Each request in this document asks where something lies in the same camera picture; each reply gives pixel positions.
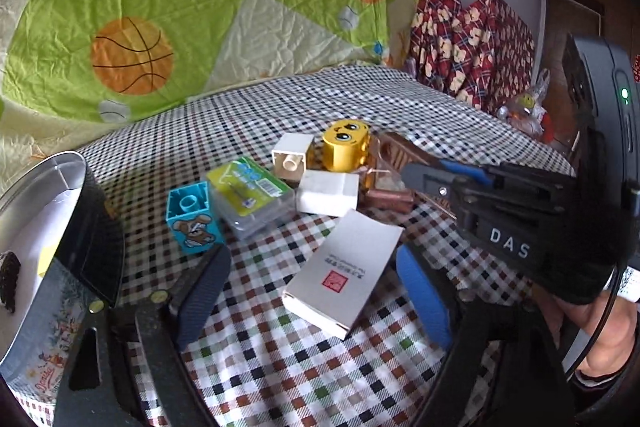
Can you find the white cardboard box red mark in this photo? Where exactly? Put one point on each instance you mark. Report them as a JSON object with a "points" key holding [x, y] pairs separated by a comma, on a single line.
{"points": [[345, 272]]}

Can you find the clear floss pick box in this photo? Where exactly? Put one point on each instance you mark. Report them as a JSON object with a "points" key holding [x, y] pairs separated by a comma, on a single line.
{"points": [[250, 192]]}

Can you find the round metal tin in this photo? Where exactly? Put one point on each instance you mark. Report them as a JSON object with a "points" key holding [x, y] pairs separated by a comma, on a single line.
{"points": [[45, 217]]}

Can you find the yellow toy block with face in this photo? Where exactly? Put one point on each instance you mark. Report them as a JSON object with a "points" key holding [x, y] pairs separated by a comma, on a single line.
{"points": [[345, 149]]}

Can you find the white toy block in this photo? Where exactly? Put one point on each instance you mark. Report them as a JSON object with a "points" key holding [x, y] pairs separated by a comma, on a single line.
{"points": [[292, 154]]}

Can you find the blue toy block mouse print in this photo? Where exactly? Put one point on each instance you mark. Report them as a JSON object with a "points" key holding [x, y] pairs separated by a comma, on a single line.
{"points": [[195, 227]]}

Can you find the clear plastic bag with smiley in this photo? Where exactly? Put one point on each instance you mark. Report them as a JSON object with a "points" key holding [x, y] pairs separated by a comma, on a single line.
{"points": [[527, 107]]}

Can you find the yellow paper note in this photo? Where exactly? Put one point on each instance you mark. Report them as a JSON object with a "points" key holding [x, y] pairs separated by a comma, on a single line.
{"points": [[47, 259]]}

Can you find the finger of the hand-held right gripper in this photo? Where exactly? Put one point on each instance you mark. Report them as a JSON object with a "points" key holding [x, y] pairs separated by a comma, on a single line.
{"points": [[467, 172], [427, 182]]}

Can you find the small white box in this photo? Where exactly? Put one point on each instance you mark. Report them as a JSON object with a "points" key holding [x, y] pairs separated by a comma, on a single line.
{"points": [[327, 194]]}

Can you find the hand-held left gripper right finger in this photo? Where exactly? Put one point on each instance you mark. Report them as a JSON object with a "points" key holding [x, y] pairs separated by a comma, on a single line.
{"points": [[425, 302]]}

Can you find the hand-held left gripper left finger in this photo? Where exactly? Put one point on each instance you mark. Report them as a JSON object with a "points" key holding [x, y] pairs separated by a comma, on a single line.
{"points": [[199, 299]]}

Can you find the black glittery ornament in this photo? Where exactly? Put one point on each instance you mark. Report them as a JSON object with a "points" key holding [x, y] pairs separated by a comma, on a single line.
{"points": [[9, 279]]}

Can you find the basketball print bed sheet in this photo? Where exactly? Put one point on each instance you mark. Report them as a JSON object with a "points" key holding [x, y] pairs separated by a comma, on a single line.
{"points": [[200, 7]]}

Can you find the person's right forearm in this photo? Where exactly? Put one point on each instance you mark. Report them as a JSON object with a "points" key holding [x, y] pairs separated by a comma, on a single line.
{"points": [[605, 332]]}

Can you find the red plaid bear print cloth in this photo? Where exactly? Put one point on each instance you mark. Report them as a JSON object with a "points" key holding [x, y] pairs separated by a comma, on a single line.
{"points": [[475, 47]]}

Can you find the dark wooden door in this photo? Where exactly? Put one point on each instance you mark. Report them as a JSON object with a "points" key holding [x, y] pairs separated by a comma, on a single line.
{"points": [[570, 7]]}

